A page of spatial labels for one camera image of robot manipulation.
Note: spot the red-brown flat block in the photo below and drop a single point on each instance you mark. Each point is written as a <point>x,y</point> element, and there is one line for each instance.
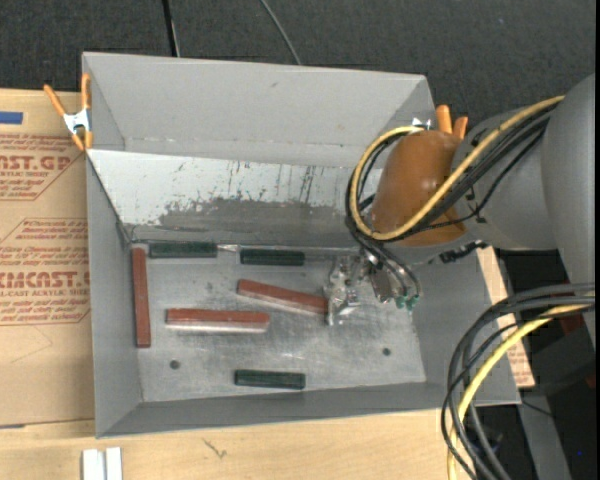
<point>280,294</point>
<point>141,298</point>
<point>215,317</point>

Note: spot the dark green flat block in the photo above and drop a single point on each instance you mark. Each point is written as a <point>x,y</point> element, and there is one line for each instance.
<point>270,379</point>
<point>182,250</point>
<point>272,257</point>

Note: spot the brown cardboard board red print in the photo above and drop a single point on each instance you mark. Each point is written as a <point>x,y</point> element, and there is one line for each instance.
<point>40,358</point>

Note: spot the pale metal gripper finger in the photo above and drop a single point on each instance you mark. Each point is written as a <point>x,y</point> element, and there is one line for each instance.
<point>342,308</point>
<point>344,278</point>

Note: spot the grey metal bin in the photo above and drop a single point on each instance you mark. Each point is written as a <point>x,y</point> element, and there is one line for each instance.
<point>260,108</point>

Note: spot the black cylinder on white bracket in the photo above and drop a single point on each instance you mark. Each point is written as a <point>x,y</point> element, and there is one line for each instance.
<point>455,254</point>

